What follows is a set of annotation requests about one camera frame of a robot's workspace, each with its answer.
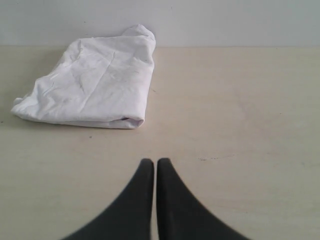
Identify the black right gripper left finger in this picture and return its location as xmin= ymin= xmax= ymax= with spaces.
xmin=65 ymin=158 xmax=154 ymax=240

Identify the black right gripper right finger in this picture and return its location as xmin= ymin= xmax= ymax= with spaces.
xmin=156 ymin=158 xmax=248 ymax=240

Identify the white t-shirt red lettering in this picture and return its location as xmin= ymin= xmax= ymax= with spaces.
xmin=11 ymin=24 xmax=156 ymax=129

